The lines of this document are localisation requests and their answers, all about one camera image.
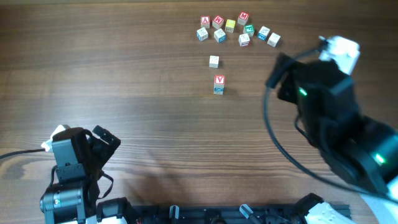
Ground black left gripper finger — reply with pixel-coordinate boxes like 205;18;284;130
92;125;121;155
88;137;112;168

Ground blue letter D block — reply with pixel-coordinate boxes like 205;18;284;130
213;87;224;95

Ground red letter Y block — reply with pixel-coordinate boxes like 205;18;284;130
214;75;225;88

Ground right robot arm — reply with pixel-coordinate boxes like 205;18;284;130
263;54;397;223

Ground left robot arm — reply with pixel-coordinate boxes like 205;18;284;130
40;124;139;224

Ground plain wooden block far right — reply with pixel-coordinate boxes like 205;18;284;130
267;32;280;47

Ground blue block right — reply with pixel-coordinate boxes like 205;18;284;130
257;26;271;41

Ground red edged picture block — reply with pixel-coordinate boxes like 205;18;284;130
238;34;250;47

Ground green letter block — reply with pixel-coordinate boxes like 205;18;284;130
243;24;255;37

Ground red letter M block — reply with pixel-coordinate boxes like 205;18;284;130
238;11;249;26

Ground plain picture block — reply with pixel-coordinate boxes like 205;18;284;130
209;55;220;68

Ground yellow wooden block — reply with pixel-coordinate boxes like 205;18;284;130
225;19;236;33

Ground blue picture block centre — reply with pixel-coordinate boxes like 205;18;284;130
213;29;226;43

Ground blue picture block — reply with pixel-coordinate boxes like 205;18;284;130
197;27;208;41
213;29;226;43

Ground red letter W block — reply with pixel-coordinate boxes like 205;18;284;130
212;15;224;29

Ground blue picture block far left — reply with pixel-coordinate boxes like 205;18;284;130
197;27;208;41

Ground red letter A block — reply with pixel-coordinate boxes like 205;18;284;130
200;16;210;29

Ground black right camera cable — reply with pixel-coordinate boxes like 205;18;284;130
262;46;398;205

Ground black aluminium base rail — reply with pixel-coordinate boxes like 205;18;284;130
124;203;352;224

